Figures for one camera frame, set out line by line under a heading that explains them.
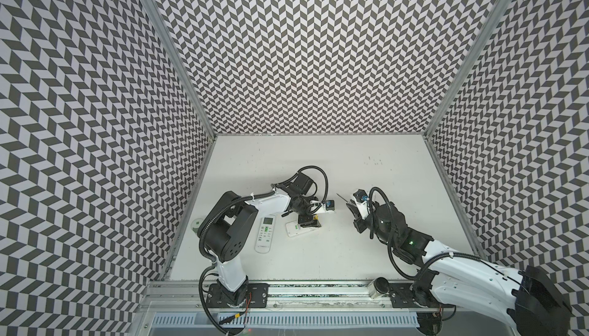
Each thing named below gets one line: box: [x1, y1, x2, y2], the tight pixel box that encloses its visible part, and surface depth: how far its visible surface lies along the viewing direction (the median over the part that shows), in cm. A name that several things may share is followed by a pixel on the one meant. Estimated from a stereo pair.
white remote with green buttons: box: [254, 214, 277, 254], surface depth 86 cm
